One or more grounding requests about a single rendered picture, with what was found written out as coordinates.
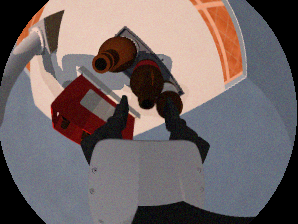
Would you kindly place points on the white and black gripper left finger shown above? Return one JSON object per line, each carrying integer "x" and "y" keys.
{"x": 115, "y": 124}

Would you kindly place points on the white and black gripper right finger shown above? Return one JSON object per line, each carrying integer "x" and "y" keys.
{"x": 180, "y": 131}

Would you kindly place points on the dark red crate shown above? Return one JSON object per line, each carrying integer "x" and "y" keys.
{"x": 87, "y": 107}

